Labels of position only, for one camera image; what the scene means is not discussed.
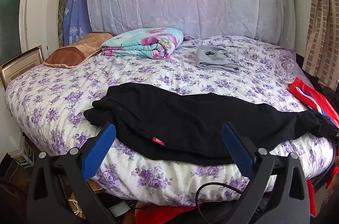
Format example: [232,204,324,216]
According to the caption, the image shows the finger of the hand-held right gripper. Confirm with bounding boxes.
[318,122,339,146]

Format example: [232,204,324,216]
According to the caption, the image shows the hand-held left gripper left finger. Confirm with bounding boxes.
[26,123,118,224]

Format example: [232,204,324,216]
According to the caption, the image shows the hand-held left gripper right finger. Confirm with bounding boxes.
[221,122,310,224]

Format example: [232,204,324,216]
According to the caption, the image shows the red pants with blue stripe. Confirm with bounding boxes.
[288,77,339,126]

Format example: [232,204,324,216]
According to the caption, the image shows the black pants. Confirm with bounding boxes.
[83,82,325,165]

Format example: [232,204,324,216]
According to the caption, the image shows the bed with purple floral sheet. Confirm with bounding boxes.
[5,36,334,207]

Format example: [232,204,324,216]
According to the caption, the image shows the white small box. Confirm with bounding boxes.
[108,201,131,217]

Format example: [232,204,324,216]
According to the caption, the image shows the red cloth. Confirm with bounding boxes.
[135,204,198,224]

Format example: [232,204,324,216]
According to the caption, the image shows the folded grey garment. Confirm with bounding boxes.
[195,45,241,73]

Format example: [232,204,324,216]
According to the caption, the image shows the brown pillow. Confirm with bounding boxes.
[44,32,117,69]

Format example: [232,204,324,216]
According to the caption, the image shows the beige brick-pattern curtain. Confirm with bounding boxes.
[302,0,339,89]

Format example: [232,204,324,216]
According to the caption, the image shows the folded teal floral quilt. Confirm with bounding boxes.
[101,27,184,60]

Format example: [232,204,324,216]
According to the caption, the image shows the white framed panel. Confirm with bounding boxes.
[48,0,69,50]

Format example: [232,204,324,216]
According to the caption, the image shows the blue printed cloth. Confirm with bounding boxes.
[63,0,93,46]

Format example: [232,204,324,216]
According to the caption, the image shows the window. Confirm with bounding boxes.
[0,0,32,63]

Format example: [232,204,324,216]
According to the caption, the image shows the black cable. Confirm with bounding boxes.
[196,182,244,211]

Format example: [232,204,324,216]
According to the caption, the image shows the gold picture frame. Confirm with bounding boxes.
[0,45,44,89]

